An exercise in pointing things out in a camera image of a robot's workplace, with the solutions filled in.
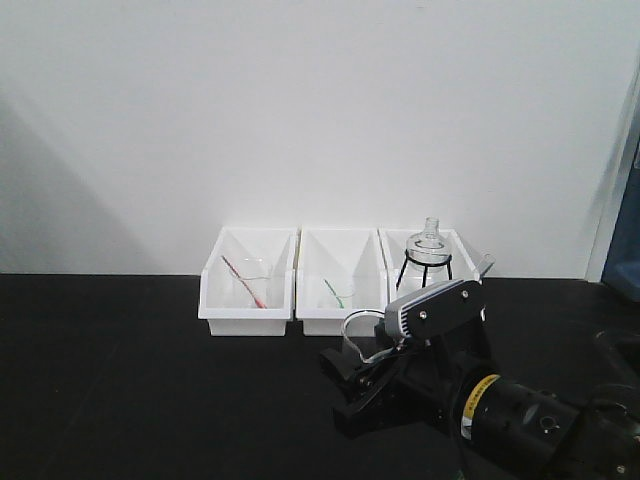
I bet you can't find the glass flask in black stand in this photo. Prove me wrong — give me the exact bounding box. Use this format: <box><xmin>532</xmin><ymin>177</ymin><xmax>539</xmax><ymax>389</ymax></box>
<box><xmin>395</xmin><ymin>217</ymin><xmax>453</xmax><ymax>292</ymax></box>

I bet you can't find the white left storage bin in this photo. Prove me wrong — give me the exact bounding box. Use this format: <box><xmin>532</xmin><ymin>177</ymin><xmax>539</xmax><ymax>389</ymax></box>
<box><xmin>198</xmin><ymin>226</ymin><xmax>298</xmax><ymax>337</ymax></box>

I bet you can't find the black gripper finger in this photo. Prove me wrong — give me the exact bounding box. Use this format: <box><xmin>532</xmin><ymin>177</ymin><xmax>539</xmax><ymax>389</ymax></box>
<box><xmin>332</xmin><ymin>387</ymin><xmax>399</xmax><ymax>436</ymax></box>
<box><xmin>319</xmin><ymin>348</ymin><xmax>370</xmax><ymax>395</ymax></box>

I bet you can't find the white right storage bin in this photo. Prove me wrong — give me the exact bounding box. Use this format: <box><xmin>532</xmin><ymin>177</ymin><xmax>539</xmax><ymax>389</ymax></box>
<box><xmin>378</xmin><ymin>228</ymin><xmax>495</xmax><ymax>311</ymax></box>

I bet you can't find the clear glass beaker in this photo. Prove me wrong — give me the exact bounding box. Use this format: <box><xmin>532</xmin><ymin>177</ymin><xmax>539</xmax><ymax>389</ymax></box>
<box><xmin>340</xmin><ymin>309</ymin><xmax>399</xmax><ymax>364</ymax></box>

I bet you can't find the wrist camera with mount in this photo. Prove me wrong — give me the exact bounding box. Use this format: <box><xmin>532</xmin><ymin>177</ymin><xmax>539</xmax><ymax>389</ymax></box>
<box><xmin>374</xmin><ymin>279</ymin><xmax>489</xmax><ymax>351</ymax></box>

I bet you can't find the white storage bin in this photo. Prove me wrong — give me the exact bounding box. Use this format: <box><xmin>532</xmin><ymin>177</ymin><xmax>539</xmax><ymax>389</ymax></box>
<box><xmin>378</xmin><ymin>228</ymin><xmax>495</xmax><ymax>311</ymax></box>
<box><xmin>295</xmin><ymin>228</ymin><xmax>388</xmax><ymax>336</ymax></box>
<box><xmin>198</xmin><ymin>226</ymin><xmax>298</xmax><ymax>337</ymax></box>

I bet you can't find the clear beaker in left bin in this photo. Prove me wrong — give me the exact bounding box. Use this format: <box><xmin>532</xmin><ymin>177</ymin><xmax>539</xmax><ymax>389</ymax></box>
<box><xmin>234</xmin><ymin>257</ymin><xmax>273</xmax><ymax>306</ymax></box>

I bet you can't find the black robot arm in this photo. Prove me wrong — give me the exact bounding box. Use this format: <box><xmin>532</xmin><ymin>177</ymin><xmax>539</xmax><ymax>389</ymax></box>
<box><xmin>320</xmin><ymin>319</ymin><xmax>639</xmax><ymax>479</ymax></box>

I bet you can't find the white middle storage bin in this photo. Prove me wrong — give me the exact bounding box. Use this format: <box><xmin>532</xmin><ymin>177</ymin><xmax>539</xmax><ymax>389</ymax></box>
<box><xmin>295</xmin><ymin>228</ymin><xmax>388</xmax><ymax>336</ymax></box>

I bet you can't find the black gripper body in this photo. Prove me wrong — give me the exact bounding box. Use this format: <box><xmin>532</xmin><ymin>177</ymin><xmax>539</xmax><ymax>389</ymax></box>
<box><xmin>368</xmin><ymin>337</ymin><xmax>500</xmax><ymax>439</ymax></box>

